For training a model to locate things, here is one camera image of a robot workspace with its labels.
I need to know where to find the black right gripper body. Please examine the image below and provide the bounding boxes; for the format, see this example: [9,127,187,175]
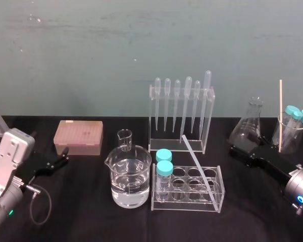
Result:
[249,144,302,183]

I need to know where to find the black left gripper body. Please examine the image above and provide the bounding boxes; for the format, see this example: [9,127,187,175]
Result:
[15,150,51,187]

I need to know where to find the clear glass stirring rod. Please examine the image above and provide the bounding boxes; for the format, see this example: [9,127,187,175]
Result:
[181,134,218,205]

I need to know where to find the clear glass conical flask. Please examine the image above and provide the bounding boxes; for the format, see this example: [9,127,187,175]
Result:
[228,96,265,148]

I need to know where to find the glass beaker holding tubes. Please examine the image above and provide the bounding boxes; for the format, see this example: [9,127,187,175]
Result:
[271,114,303,155]

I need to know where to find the translucent pink pipette tip box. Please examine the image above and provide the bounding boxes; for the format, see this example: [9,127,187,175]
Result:
[53,119,104,156]

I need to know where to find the thin pale wooden stick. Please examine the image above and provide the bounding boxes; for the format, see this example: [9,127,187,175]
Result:
[278,79,283,153]

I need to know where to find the clear acrylic pipette stand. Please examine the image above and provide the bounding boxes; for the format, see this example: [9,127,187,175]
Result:
[148,84,216,154]

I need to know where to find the black table cloth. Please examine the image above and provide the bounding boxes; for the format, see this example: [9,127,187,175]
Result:
[0,115,303,242]

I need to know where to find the clear acrylic tube rack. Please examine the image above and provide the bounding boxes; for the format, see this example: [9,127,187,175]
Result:
[150,162,226,214]

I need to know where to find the small empty glass beaker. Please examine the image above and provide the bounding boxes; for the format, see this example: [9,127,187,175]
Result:
[117,129,132,152]

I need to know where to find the large glass beaker with water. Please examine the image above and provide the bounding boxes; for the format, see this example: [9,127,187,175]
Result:
[104,144,153,209]

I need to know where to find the short clear plastic pipette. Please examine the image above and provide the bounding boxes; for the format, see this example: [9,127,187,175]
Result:
[154,77,162,131]

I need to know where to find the thin dark gripper cable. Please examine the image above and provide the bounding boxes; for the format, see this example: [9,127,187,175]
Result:
[22,183,53,225]

